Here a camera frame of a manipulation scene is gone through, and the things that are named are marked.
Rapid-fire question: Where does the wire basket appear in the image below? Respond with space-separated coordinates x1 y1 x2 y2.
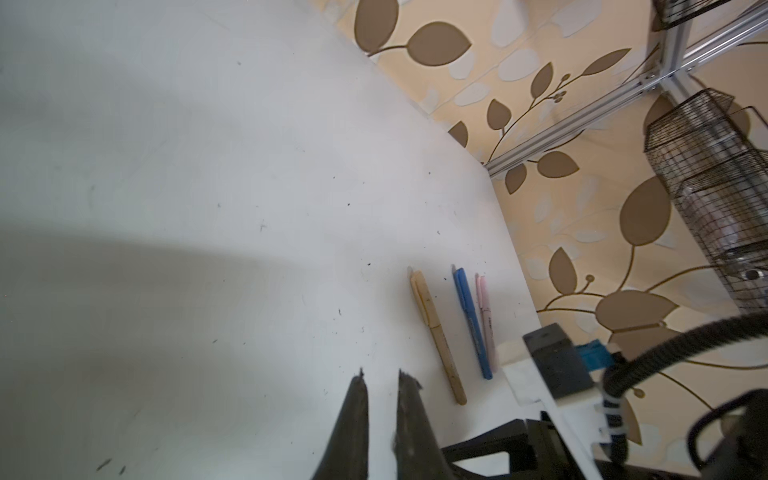
651 0 730 32
644 89 767 312

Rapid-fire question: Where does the pink pen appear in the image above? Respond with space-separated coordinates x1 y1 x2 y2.
475 274 498 373

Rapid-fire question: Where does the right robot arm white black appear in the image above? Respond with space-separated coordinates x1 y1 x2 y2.
428 338 767 474

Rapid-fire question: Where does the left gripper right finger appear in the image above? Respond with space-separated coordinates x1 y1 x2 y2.
393 370 454 480

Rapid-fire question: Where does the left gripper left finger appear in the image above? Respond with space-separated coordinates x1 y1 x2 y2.
313 370 369 479

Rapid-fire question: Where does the back wire basket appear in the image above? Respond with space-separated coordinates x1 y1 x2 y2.
651 0 730 32

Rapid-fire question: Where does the beige pen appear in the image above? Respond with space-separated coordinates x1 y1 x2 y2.
409 270 468 406

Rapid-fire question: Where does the blue pen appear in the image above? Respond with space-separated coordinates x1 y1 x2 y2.
452 268 493 380

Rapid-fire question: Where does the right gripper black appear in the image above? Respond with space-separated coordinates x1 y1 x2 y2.
441 413 585 479

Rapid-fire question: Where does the right wire basket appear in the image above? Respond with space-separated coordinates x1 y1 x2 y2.
644 89 767 312

